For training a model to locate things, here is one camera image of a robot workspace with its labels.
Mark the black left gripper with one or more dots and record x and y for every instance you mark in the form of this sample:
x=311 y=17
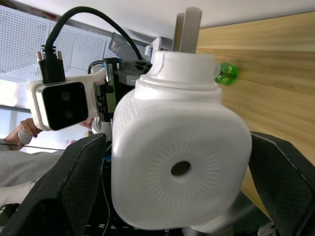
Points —
x=108 y=98

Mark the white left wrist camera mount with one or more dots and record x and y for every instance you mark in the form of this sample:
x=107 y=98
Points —
x=61 y=105

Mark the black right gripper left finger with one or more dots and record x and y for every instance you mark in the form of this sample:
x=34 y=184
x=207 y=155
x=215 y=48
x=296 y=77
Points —
x=61 y=186

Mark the person grey trousers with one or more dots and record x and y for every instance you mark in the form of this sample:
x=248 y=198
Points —
x=24 y=167

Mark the white round knob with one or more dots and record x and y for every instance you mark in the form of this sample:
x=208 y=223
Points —
x=25 y=137

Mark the bystander bare hand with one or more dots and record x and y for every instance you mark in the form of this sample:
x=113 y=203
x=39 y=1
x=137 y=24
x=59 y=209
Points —
x=27 y=124

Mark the white perforated panel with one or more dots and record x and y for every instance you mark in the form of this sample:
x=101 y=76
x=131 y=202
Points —
x=78 y=49
x=22 y=41

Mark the white mosquito repellent heater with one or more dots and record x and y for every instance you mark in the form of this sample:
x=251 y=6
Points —
x=184 y=123

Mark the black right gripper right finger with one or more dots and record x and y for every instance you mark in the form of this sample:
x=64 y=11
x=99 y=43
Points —
x=290 y=191

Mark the green liquid bottle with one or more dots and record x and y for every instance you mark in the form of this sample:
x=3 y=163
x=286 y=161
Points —
x=229 y=72

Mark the grey mesh strip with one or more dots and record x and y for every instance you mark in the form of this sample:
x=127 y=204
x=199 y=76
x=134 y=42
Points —
x=120 y=46

